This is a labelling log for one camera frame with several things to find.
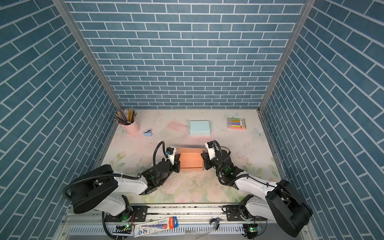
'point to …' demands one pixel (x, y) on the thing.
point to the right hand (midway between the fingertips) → (200, 153)
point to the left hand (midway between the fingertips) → (181, 156)
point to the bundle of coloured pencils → (125, 116)
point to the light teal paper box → (199, 127)
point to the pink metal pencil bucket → (133, 128)
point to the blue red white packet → (155, 226)
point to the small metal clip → (215, 221)
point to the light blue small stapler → (147, 133)
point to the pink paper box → (191, 159)
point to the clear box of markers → (236, 123)
